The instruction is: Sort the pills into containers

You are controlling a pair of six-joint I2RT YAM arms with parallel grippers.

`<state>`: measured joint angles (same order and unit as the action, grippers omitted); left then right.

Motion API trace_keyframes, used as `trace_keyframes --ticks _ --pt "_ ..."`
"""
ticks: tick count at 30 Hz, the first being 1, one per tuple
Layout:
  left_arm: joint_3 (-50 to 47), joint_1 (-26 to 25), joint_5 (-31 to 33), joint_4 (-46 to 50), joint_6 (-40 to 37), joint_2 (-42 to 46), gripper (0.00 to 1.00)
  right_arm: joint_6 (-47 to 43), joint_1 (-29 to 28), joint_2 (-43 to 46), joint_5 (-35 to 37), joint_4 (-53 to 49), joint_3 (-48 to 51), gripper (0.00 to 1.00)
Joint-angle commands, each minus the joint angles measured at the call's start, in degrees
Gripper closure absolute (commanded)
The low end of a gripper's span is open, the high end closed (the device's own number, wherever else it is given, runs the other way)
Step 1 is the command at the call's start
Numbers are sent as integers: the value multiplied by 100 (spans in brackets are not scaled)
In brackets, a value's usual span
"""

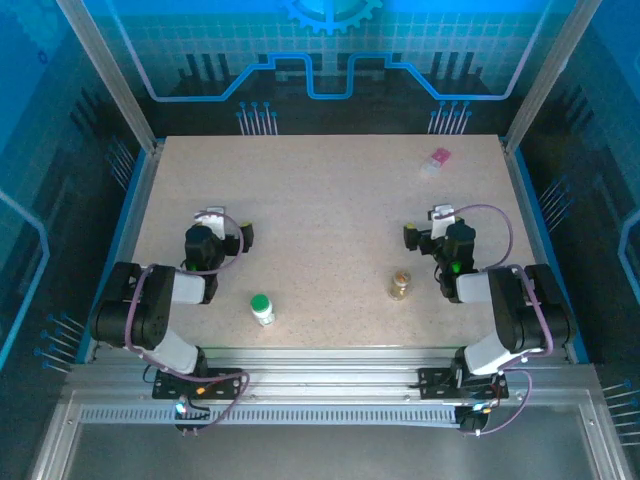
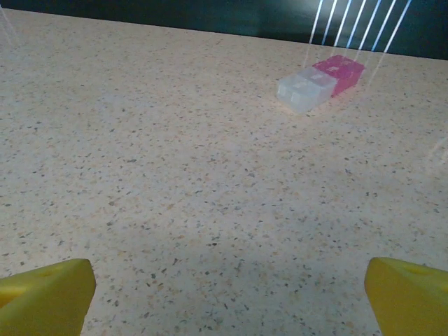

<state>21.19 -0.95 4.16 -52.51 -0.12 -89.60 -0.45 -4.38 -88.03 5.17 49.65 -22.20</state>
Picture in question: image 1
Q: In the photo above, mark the blue edged table side rail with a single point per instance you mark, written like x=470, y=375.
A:
x=534, y=225
x=129, y=250

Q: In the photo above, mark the grey metal panel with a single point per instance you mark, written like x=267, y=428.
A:
x=325, y=455

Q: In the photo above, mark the pink and clear pill organizer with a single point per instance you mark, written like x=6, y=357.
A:
x=434, y=162

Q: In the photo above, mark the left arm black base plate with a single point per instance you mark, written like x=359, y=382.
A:
x=225, y=382

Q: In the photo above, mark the amber pill bottle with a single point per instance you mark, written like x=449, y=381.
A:
x=400, y=287

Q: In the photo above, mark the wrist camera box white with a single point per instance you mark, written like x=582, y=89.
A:
x=215, y=220
x=440, y=220

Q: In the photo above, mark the aluminium frame post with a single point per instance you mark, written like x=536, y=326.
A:
x=546, y=75
x=117, y=85

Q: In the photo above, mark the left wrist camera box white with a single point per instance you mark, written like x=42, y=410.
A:
x=215, y=220

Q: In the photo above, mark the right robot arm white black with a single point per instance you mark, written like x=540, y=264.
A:
x=520, y=310

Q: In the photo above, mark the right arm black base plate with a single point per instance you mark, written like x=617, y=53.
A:
x=432, y=382

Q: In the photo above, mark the white pill bottle green cap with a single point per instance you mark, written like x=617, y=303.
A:
x=262, y=310

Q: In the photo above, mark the aluminium mounting rail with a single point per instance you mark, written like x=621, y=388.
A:
x=325, y=372

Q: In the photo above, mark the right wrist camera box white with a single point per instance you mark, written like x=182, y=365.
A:
x=440, y=220

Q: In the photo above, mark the black controller block with LED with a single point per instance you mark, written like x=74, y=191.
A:
x=472, y=422
x=187, y=415

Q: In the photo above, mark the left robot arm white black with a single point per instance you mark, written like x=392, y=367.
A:
x=150, y=310

